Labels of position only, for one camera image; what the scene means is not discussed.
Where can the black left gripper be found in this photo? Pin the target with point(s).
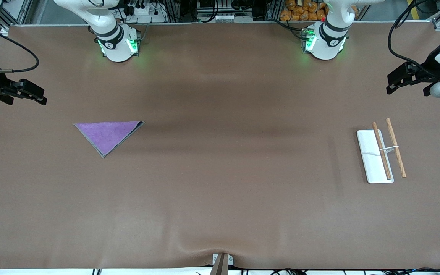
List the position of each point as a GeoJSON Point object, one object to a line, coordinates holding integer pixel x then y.
{"type": "Point", "coordinates": [431, 63]}

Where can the purple microfibre towel grey edge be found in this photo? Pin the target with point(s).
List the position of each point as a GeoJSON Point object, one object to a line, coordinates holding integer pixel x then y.
{"type": "Point", "coordinates": [107, 133]}

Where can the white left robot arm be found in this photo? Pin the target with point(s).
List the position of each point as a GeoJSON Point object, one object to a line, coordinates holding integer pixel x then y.
{"type": "Point", "coordinates": [330, 38]}

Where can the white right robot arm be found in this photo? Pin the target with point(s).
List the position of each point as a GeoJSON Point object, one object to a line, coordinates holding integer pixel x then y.
{"type": "Point", "coordinates": [115, 44]}

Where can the white base wooden rod rack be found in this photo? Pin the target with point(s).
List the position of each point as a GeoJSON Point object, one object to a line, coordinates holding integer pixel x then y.
{"type": "Point", "coordinates": [372, 156]}

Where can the orange packets pile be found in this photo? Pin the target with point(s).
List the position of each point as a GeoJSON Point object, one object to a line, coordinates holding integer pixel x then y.
{"type": "Point", "coordinates": [304, 11]}

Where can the white power strip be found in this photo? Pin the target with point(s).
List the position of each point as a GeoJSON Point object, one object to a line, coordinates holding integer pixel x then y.
{"type": "Point", "coordinates": [145, 11]}

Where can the white terminal strip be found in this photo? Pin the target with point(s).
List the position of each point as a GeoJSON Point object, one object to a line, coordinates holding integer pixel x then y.
{"type": "Point", "coordinates": [231, 17]}

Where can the brown table cover mat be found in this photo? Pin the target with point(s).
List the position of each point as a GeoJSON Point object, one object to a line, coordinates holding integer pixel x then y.
{"type": "Point", "coordinates": [220, 191]}

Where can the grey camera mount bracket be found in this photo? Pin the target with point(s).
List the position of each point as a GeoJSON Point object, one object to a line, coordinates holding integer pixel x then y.
{"type": "Point", "coordinates": [222, 261]}

